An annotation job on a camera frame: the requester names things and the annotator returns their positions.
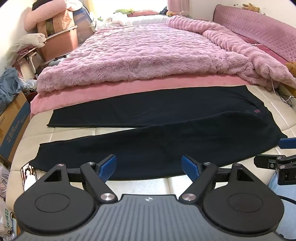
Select white bedding pile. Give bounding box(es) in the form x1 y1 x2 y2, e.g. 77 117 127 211
110 12 168 26

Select pink bed sheet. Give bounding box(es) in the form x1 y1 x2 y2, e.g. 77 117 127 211
30 75 250 120

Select floral fabric box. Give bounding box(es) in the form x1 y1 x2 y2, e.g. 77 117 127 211
37 9 74 38

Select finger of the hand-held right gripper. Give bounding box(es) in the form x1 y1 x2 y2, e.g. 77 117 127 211
253 154 296 170
278 138 296 150

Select printed photo card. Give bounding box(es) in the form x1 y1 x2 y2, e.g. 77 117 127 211
21 163 38 192

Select cardboard box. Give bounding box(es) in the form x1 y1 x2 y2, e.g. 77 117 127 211
0 91 31 164

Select white cable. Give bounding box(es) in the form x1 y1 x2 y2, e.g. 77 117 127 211
270 78 293 107

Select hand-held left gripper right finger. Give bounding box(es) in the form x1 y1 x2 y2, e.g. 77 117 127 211
181 155 251 202

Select fluffy pink blanket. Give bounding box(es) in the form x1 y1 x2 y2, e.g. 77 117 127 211
36 15 296 93

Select brown teddy bear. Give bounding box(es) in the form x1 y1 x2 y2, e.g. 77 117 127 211
242 3 260 13

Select pink plastic storage box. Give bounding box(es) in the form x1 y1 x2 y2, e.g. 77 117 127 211
38 25 79 61

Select white plastic bag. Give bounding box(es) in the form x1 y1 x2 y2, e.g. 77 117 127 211
7 33 47 61

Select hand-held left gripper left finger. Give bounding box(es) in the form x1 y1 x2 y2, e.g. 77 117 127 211
43 154 117 203

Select white stand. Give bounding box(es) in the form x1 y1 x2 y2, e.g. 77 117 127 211
15 47 40 77

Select light blue cloth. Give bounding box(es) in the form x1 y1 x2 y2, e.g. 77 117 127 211
268 174 296 239

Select blue storage bag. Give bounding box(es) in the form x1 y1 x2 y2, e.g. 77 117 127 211
73 6 93 31

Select pink curtain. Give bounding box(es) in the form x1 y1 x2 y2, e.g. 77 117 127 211
167 0 191 15

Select green printed plastic bag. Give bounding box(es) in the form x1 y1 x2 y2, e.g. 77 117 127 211
0 198 18 239

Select blue plastic bag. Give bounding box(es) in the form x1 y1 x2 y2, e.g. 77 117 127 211
0 68 23 107

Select pink quilted headboard cover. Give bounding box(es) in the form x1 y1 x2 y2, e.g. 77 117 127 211
212 5 296 67

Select brown plush toy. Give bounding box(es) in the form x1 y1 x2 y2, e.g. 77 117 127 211
285 61 296 77

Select pink rolled pillow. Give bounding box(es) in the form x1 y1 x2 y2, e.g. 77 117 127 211
24 0 70 30

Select black pants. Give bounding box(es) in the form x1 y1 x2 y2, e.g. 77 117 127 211
29 85 288 181

